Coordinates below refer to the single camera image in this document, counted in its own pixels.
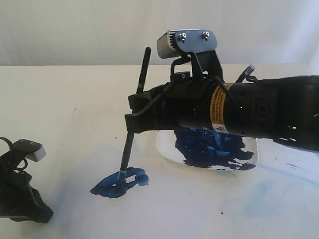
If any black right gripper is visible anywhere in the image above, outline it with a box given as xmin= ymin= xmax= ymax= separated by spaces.
xmin=125 ymin=75 xmax=229 ymax=132

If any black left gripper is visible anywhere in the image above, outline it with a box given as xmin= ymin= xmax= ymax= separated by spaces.
xmin=0 ymin=172 xmax=54 ymax=223

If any black paintbrush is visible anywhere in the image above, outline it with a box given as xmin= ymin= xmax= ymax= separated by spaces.
xmin=116 ymin=47 xmax=153 ymax=194

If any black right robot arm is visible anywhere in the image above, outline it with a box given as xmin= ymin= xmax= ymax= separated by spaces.
xmin=125 ymin=75 xmax=319 ymax=152

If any white sheet of paper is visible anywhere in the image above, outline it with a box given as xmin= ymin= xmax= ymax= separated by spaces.
xmin=45 ymin=146 xmax=241 ymax=239

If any white plate with blue paint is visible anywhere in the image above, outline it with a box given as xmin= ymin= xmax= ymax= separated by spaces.
xmin=157 ymin=128 xmax=258 ymax=171

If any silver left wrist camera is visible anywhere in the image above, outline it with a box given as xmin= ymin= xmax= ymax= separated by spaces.
xmin=13 ymin=139 xmax=46 ymax=162

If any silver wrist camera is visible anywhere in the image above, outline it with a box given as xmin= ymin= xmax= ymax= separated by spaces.
xmin=157 ymin=29 xmax=217 ymax=59
xmin=13 ymin=139 xmax=46 ymax=162

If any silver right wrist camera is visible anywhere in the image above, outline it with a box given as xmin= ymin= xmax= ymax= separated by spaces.
xmin=157 ymin=29 xmax=217 ymax=59

